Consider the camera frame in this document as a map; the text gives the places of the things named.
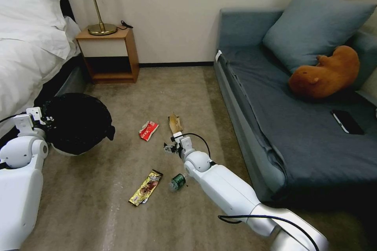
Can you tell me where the white bin with black bag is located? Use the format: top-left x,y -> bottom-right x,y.
41,92 -> 116,156

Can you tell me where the brown crumpled paper scrap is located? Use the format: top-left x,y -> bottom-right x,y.
168,112 -> 185,137

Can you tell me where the red white crumpled wrapper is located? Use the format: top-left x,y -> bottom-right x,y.
138,120 -> 160,143

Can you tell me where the green crushed plastic bottle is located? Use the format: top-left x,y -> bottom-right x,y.
168,173 -> 187,193

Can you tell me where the dark grey bed base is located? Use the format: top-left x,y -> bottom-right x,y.
34,64 -> 90,107

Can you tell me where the gold snack wrapper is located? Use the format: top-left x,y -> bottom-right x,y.
128,169 -> 164,206

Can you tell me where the white duvet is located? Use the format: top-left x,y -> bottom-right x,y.
0,15 -> 82,143

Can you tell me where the wooden nightstand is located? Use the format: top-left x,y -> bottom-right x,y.
75,26 -> 140,84

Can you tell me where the brass table lamp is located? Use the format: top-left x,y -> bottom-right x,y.
63,0 -> 118,36

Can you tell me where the blue grey sofa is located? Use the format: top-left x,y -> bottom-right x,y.
213,7 -> 377,205

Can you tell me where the dark bed headboard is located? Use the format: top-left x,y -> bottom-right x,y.
55,0 -> 78,25

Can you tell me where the white pillow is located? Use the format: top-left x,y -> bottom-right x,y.
0,0 -> 70,40

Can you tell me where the brown plush animal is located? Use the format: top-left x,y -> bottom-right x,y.
288,45 -> 361,100

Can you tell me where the black smartphone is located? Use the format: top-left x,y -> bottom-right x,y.
330,109 -> 366,136

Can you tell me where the blue cushion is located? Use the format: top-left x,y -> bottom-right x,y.
262,0 -> 377,75

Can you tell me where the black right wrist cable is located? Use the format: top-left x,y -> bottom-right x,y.
181,133 -> 214,167

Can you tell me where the black charger cable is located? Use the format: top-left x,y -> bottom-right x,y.
116,20 -> 134,31

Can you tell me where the black right forearm cable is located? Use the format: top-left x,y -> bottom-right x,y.
218,215 -> 321,251

